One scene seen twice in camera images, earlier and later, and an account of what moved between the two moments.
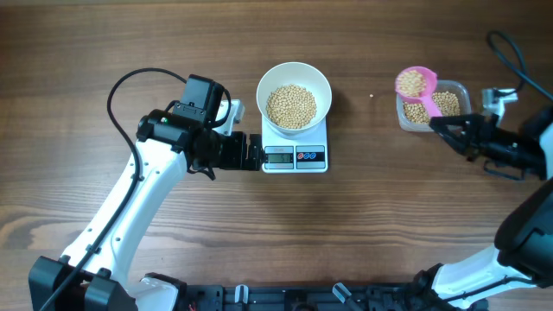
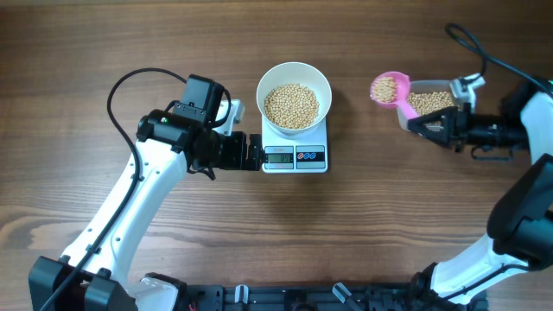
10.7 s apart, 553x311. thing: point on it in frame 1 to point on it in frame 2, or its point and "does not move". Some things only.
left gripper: [237, 160] does not move
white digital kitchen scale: [302, 155] does not move
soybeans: [410, 83] to [384, 89]
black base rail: [420, 296] does not move
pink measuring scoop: [427, 98] to [391, 88]
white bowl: [301, 74] does not move
